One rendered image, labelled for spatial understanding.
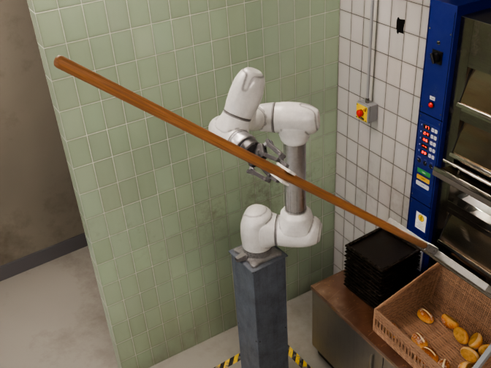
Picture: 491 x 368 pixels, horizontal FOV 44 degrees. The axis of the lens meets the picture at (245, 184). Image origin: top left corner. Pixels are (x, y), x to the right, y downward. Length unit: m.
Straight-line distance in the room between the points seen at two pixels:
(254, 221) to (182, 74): 0.81
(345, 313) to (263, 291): 0.51
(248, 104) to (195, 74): 1.07
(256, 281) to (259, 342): 0.42
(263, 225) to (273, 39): 1.00
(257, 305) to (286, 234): 0.46
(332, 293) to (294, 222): 0.75
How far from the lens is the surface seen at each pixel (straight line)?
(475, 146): 2.99
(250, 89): 2.04
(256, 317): 3.21
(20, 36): 4.28
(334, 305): 3.42
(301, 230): 2.88
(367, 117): 3.39
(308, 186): 1.95
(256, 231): 2.91
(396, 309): 3.32
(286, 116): 2.57
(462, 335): 3.27
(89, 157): 3.02
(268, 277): 3.09
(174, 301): 3.73
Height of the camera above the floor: 2.94
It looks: 32 degrees down
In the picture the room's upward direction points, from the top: 4 degrees counter-clockwise
